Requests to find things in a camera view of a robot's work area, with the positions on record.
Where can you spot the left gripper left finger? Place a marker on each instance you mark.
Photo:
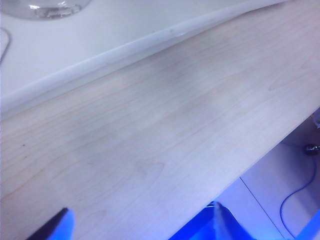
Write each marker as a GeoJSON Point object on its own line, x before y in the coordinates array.
{"type": "Point", "coordinates": [57, 230]}

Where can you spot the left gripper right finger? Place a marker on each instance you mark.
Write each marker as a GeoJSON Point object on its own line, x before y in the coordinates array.
{"type": "Point", "coordinates": [200, 230]}

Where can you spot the clear plastic jar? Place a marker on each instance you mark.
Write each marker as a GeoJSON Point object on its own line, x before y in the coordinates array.
{"type": "Point", "coordinates": [45, 10]}

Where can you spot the silver metal caster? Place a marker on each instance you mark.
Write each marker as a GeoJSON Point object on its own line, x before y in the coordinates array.
{"type": "Point", "coordinates": [311, 148]}

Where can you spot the white desk riser platform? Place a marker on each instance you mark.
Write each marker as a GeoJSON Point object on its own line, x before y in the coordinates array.
{"type": "Point", "coordinates": [75, 45]}

